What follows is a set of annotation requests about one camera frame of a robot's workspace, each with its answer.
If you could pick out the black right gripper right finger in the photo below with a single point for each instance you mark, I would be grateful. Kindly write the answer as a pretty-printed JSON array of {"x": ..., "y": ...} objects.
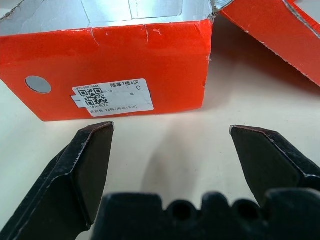
[{"x": 272, "y": 160}]

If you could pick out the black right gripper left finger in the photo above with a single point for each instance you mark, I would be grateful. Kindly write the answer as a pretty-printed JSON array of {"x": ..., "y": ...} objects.
[{"x": 62, "y": 185}]

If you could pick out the red cardboard box lid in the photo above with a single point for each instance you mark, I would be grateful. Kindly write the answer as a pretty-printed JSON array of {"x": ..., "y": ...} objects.
[{"x": 277, "y": 32}]

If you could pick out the orange cardboard shoe box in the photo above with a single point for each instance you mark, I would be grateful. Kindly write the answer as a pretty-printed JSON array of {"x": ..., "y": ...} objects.
[{"x": 112, "y": 62}]

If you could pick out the white barcode label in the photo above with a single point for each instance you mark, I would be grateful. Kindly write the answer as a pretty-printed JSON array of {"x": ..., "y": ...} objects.
[{"x": 112, "y": 96}]

